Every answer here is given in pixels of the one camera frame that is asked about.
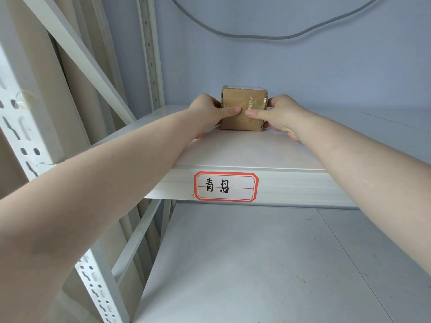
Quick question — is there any person's left hand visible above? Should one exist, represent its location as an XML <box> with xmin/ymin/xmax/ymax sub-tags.
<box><xmin>185</xmin><ymin>94</ymin><xmax>242</xmax><ymax>139</ymax></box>

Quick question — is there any person's right hand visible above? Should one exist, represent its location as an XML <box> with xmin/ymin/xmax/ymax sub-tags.
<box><xmin>245</xmin><ymin>94</ymin><xmax>311</xmax><ymax>142</ymax></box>

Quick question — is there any small brown cardboard box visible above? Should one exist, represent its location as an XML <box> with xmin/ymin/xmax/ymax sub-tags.
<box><xmin>220</xmin><ymin>85</ymin><xmax>268</xmax><ymax>132</ymax></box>

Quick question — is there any person's right forearm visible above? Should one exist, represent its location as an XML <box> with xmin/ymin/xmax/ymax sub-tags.
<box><xmin>298</xmin><ymin>111</ymin><xmax>431</xmax><ymax>276</ymax></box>

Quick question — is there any person's left forearm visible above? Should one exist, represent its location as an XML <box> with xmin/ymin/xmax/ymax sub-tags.
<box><xmin>0</xmin><ymin>109</ymin><xmax>194</xmax><ymax>323</ymax></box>

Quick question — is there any red-bordered white label sticker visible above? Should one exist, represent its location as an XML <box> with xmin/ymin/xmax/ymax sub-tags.
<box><xmin>194</xmin><ymin>171</ymin><xmax>259</xmax><ymax>202</ymax></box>

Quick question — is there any white metal shelving rack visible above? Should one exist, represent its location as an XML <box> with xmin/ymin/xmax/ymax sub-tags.
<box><xmin>0</xmin><ymin>0</ymin><xmax>431</xmax><ymax>323</ymax></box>

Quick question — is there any grey cable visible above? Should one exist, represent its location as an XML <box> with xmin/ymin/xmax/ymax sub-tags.
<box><xmin>169</xmin><ymin>0</ymin><xmax>384</xmax><ymax>41</ymax></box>

